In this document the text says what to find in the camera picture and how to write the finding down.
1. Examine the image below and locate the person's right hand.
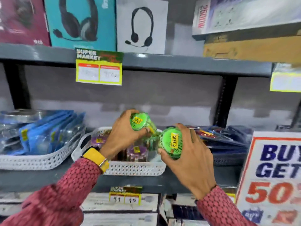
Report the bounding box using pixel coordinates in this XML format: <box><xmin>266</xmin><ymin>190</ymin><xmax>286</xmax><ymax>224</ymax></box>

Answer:
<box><xmin>158</xmin><ymin>123</ymin><xmax>217</xmax><ymax>200</ymax></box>

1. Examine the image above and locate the person's left hand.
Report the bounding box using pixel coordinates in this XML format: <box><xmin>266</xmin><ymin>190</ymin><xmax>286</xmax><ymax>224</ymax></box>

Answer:
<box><xmin>100</xmin><ymin>109</ymin><xmax>151</xmax><ymax>160</ymax></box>

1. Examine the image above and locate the small green lid jar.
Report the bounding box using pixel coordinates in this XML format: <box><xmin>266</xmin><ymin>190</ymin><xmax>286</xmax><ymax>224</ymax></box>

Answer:
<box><xmin>130</xmin><ymin>112</ymin><xmax>157</xmax><ymax>137</ymax></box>

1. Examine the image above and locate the large green lid jar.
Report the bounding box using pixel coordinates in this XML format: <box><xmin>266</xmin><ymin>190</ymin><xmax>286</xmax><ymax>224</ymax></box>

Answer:
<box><xmin>159</xmin><ymin>128</ymin><xmax>183</xmax><ymax>159</ymax></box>

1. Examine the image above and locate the person's left forearm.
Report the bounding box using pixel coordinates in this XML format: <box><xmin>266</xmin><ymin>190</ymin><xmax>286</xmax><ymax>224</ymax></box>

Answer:
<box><xmin>0</xmin><ymin>158</ymin><xmax>104</xmax><ymax>226</ymax></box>

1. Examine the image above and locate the person's right forearm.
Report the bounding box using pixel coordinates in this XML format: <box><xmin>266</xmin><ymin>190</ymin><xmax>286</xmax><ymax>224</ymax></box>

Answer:
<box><xmin>195</xmin><ymin>186</ymin><xmax>258</xmax><ymax>226</ymax></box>

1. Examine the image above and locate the purple lid jar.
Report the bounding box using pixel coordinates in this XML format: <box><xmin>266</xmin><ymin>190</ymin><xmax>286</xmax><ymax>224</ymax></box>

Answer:
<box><xmin>91</xmin><ymin>135</ymin><xmax>109</xmax><ymax>149</ymax></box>
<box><xmin>126</xmin><ymin>145</ymin><xmax>149</xmax><ymax>163</ymax></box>

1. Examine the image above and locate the dark grey shelf board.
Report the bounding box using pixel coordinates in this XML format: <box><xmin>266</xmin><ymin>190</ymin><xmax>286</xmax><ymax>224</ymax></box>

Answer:
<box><xmin>0</xmin><ymin>156</ymin><xmax>238</xmax><ymax>194</ymax></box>

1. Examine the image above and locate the white perforated plastic basket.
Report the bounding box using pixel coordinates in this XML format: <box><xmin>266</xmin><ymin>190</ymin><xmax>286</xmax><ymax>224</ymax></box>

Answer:
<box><xmin>71</xmin><ymin>126</ymin><xmax>167</xmax><ymax>176</ymax></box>

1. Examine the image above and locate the yellow wrist band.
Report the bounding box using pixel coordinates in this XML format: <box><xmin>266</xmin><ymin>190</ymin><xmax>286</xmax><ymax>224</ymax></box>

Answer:
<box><xmin>81</xmin><ymin>147</ymin><xmax>110</xmax><ymax>174</ymax></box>

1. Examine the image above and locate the small yellow shelf price label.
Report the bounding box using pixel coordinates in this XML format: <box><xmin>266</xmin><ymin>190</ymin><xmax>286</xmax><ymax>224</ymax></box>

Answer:
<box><xmin>109</xmin><ymin>185</ymin><xmax>143</xmax><ymax>206</ymax></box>

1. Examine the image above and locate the dark blue product box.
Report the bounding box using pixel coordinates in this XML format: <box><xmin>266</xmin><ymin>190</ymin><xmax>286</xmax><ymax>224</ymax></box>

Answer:
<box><xmin>172</xmin><ymin>204</ymin><xmax>205</xmax><ymax>221</ymax></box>

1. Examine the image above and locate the pile of dark packets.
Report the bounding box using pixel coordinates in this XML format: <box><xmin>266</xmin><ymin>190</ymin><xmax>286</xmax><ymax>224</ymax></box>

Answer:
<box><xmin>186</xmin><ymin>125</ymin><xmax>254</xmax><ymax>152</ymax></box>

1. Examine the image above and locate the dark plastic basket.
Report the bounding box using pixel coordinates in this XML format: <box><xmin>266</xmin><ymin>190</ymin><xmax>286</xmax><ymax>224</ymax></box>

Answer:
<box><xmin>210</xmin><ymin>150</ymin><xmax>248</xmax><ymax>166</ymax></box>

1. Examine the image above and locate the yellow green shelf price label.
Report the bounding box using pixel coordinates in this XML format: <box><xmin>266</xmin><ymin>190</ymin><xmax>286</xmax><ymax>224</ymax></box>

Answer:
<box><xmin>75</xmin><ymin>47</ymin><xmax>124</xmax><ymax>86</ymax></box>

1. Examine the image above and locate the grey metal shelf board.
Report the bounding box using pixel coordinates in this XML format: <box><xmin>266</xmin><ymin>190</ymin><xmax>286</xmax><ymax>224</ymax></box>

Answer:
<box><xmin>0</xmin><ymin>43</ymin><xmax>274</xmax><ymax>78</ymax></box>

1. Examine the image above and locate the white flat product box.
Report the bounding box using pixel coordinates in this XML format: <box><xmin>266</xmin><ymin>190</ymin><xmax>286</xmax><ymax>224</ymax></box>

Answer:
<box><xmin>81</xmin><ymin>192</ymin><xmax>159</xmax><ymax>213</ymax></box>
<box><xmin>82</xmin><ymin>212</ymin><xmax>158</xmax><ymax>226</ymax></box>

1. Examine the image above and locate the black shelf upright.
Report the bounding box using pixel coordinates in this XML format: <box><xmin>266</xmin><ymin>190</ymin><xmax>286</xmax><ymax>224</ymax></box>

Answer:
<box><xmin>3</xmin><ymin>63</ymin><xmax>32</xmax><ymax>110</ymax></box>
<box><xmin>212</xmin><ymin>76</ymin><xmax>238</xmax><ymax>129</ymax></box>

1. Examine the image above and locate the stack of blue packets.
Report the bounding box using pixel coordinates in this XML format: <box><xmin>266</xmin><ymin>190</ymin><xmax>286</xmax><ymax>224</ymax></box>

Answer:
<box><xmin>0</xmin><ymin>110</ymin><xmax>86</xmax><ymax>156</ymax></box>

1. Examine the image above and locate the long white plastic basket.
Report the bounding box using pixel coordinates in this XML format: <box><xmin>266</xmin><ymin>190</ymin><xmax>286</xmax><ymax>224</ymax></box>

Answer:
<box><xmin>0</xmin><ymin>126</ymin><xmax>86</xmax><ymax>171</ymax></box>

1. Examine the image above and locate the white promotion sign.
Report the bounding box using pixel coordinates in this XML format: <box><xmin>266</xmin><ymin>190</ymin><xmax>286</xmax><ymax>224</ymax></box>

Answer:
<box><xmin>235</xmin><ymin>131</ymin><xmax>301</xmax><ymax>226</ymax></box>

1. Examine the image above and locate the white headset box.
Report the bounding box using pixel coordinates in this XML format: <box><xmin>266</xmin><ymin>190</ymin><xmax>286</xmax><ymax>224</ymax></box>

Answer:
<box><xmin>116</xmin><ymin>0</ymin><xmax>169</xmax><ymax>55</ymax></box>

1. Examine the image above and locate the teal headphone box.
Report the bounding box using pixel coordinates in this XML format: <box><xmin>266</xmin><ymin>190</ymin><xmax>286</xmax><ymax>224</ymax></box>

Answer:
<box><xmin>44</xmin><ymin>0</ymin><xmax>117</xmax><ymax>52</ymax></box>

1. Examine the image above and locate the yellow-brown cardboard box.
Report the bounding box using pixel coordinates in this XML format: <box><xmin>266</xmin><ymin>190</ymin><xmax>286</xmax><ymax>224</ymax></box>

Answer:
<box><xmin>203</xmin><ymin>33</ymin><xmax>301</xmax><ymax>64</ymax></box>

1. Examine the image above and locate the yellow white shelf label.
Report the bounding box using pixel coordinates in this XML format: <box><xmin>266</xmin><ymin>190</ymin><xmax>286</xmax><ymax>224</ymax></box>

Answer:
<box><xmin>270</xmin><ymin>63</ymin><xmax>301</xmax><ymax>93</ymax></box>

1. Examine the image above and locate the white power strip box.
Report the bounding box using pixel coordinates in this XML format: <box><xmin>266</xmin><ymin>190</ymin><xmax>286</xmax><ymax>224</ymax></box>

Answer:
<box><xmin>192</xmin><ymin>0</ymin><xmax>301</xmax><ymax>36</ymax></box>

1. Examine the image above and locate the maroon headphone box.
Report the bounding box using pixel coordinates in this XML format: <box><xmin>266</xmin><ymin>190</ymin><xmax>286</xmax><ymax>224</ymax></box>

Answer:
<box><xmin>0</xmin><ymin>0</ymin><xmax>51</xmax><ymax>46</ymax></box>

